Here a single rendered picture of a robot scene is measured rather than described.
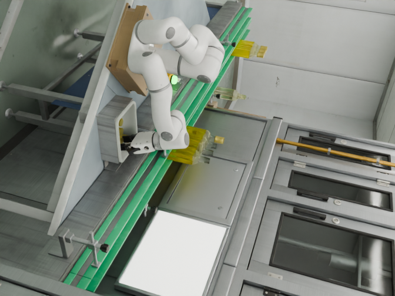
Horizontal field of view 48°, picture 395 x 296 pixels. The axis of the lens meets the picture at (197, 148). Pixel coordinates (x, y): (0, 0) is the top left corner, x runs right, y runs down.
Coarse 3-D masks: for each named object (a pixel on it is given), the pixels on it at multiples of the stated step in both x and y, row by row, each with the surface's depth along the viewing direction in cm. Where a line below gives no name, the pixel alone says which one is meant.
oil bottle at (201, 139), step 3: (189, 135) 215; (192, 135) 215; (195, 135) 215; (198, 135) 215; (189, 138) 213; (192, 138) 213; (195, 138) 213; (198, 138) 213; (201, 138) 213; (204, 138) 214; (195, 141) 212; (198, 141) 212; (201, 141) 211; (204, 141) 212; (204, 144) 212; (204, 147) 213
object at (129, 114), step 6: (132, 102) 179; (126, 108) 175; (132, 108) 183; (120, 114) 172; (126, 114) 186; (132, 114) 185; (126, 120) 188; (132, 120) 187; (120, 126) 190; (126, 126) 190; (132, 126) 189; (126, 132) 192; (132, 132) 191; (120, 150) 178; (120, 156) 179; (126, 156) 185; (120, 162) 182
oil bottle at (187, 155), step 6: (174, 150) 205; (180, 150) 205; (186, 150) 205; (192, 150) 206; (168, 156) 207; (174, 156) 206; (180, 156) 205; (186, 156) 203; (192, 156) 203; (198, 156) 204; (186, 162) 206; (192, 162) 204; (198, 162) 206
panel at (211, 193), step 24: (192, 168) 219; (216, 168) 220; (240, 168) 220; (168, 192) 204; (192, 192) 205; (216, 192) 206; (240, 192) 205; (192, 216) 193; (216, 216) 193; (216, 264) 172; (120, 288) 163
